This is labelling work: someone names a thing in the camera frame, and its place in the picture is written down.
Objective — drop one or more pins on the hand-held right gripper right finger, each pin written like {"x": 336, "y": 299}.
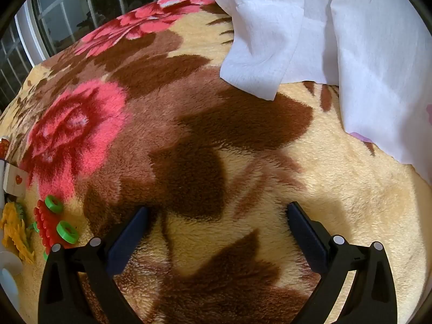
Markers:
{"x": 303, "y": 236}

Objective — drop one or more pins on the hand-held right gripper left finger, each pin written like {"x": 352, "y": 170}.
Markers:
{"x": 130, "y": 239}

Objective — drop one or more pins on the red toy with green wheels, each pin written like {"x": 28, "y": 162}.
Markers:
{"x": 47, "y": 222}

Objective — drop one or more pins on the yellow dinosaur toy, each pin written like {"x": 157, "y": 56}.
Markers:
{"x": 15, "y": 229}

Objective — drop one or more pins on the white plastic cup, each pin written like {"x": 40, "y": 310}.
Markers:
{"x": 8, "y": 273}

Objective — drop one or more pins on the white fabric sheet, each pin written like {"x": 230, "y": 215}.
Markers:
{"x": 371, "y": 57}

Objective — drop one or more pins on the window with white bars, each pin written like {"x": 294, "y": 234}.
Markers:
{"x": 67, "y": 10}

